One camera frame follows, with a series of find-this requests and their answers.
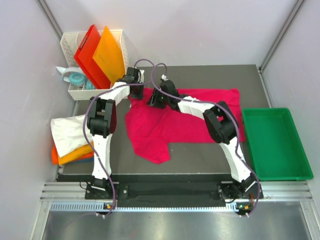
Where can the green plastic tray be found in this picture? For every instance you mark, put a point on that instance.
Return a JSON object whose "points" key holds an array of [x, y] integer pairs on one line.
{"points": [[274, 145]]}

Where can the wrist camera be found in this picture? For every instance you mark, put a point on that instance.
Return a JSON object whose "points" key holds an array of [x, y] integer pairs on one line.
{"points": [[163, 78], [141, 76]]}

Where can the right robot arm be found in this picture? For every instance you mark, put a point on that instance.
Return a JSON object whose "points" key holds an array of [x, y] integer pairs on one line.
{"points": [[222, 127]]}

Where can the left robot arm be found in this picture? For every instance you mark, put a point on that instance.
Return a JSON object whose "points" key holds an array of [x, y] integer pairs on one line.
{"points": [[101, 121]]}

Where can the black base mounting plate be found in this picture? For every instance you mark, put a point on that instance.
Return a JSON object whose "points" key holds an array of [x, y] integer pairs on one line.
{"points": [[176, 190]]}

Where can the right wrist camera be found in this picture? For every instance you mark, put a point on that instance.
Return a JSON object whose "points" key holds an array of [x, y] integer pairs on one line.
{"points": [[163, 78]]}

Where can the magenta t shirt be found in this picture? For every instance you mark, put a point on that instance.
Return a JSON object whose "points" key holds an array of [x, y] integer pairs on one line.
{"points": [[152, 129]]}

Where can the red plastic folder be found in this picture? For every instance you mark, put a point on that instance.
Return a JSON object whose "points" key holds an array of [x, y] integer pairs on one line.
{"points": [[84, 59]]}

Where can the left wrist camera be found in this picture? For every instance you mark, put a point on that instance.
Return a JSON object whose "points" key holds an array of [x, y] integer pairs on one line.
{"points": [[141, 76]]}

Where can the orange plastic folder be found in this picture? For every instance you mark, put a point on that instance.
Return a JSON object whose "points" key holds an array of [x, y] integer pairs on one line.
{"points": [[109, 57]]}

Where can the teal white headphones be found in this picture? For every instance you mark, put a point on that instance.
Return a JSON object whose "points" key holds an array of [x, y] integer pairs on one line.
{"points": [[75, 76]]}

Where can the orange folded t shirt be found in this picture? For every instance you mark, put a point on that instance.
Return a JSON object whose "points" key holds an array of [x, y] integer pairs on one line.
{"points": [[81, 153]]}

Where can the white plastic organizer basket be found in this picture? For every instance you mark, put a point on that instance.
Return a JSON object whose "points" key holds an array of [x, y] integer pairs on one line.
{"points": [[69, 44]]}

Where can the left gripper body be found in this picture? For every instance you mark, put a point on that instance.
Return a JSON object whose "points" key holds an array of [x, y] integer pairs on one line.
{"points": [[138, 93]]}

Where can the white folded t shirt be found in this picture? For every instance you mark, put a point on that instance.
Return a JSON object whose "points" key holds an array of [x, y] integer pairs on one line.
{"points": [[68, 134]]}

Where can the blue folded t shirt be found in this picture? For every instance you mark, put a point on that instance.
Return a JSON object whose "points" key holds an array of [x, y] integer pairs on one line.
{"points": [[84, 160]]}

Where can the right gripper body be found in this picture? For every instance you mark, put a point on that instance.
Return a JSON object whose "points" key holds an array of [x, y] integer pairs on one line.
{"points": [[159, 100]]}

